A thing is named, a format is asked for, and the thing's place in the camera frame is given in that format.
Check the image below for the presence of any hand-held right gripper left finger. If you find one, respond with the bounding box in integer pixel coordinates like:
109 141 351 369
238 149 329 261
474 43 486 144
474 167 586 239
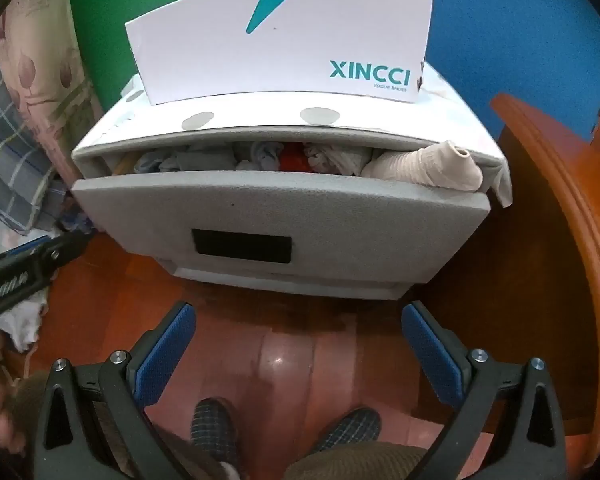
34 301 198 480

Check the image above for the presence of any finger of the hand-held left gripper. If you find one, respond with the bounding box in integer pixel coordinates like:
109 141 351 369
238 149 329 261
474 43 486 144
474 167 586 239
0 240 52 274
41 231 91 272

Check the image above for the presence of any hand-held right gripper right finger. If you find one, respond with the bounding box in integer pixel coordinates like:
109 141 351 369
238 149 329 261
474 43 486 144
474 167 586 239
401 301 568 480

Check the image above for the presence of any beige sock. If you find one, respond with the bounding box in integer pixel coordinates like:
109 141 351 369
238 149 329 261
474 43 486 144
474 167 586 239
361 140 485 193

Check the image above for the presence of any blue sock with floral trim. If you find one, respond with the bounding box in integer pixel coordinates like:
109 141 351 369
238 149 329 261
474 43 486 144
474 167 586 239
235 141 284 171

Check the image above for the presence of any white striped cloth bundle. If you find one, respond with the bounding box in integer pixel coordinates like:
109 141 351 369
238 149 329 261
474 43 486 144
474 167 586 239
302 142 372 177

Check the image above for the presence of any red embroidered sock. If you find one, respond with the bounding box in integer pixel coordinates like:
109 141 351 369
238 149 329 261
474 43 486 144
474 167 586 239
279 142 306 171

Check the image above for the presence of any white shoe box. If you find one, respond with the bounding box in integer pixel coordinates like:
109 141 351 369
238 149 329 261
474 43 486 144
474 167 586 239
125 0 435 107

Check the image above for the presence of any person's left hand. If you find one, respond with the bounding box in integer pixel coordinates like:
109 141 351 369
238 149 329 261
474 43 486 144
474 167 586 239
0 376 30 456

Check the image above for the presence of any white printed bedsheet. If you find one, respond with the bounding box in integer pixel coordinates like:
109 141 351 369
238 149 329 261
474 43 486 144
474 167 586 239
0 292 49 355

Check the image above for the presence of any dark blue printed bag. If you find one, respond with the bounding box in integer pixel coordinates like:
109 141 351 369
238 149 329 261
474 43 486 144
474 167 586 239
55 195 100 235

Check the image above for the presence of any dark plaid slipper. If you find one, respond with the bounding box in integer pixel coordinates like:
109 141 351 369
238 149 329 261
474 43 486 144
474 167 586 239
190 399 239 467
312 407 382 456

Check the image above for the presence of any grey plaid blanket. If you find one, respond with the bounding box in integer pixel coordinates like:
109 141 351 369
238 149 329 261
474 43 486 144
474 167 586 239
0 47 73 236

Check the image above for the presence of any grey padded nightstand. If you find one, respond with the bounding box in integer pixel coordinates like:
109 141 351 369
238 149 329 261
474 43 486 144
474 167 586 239
71 60 513 303

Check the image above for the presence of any orange wooden furniture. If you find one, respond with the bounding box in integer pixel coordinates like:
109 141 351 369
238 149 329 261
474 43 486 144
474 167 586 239
490 92 600 441

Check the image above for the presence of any white patterned cover cloth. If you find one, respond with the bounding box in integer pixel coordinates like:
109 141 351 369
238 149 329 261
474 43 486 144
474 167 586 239
72 62 513 208

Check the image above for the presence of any blue foam mat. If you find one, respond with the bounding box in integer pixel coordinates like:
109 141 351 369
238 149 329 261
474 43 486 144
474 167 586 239
300 0 600 141

